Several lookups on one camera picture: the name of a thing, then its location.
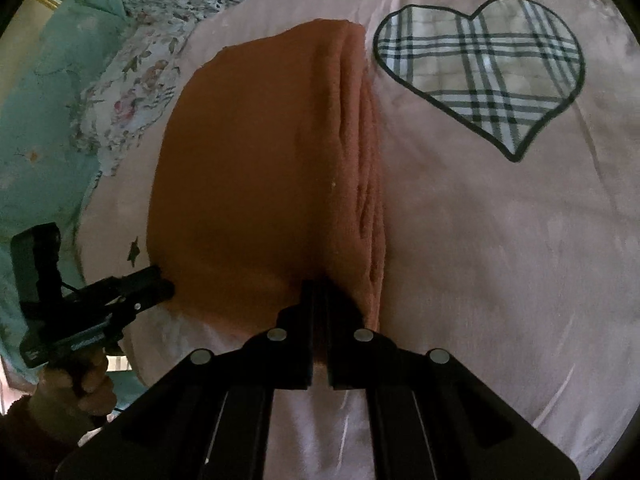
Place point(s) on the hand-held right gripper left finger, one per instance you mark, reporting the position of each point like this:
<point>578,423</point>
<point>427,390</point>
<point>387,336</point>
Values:
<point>307,320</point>

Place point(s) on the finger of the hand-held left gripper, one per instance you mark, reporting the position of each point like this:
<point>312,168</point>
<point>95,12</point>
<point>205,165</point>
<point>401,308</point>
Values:
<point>145,287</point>

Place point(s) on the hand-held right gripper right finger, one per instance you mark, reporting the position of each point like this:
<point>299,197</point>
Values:
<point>335,330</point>

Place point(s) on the person's left forearm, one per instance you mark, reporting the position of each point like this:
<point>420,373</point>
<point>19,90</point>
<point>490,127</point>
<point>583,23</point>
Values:
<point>35,440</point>

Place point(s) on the person's left hand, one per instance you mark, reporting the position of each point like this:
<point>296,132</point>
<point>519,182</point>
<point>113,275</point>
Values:
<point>95,390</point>

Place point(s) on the teal bed cover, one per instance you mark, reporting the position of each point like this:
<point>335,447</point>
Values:
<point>45,110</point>

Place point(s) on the pink bedsheet with plaid hearts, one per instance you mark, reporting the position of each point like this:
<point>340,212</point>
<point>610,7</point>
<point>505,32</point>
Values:
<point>500,260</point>

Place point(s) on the floral ruffled pillow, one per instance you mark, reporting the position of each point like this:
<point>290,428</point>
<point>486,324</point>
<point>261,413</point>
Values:
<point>130,85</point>

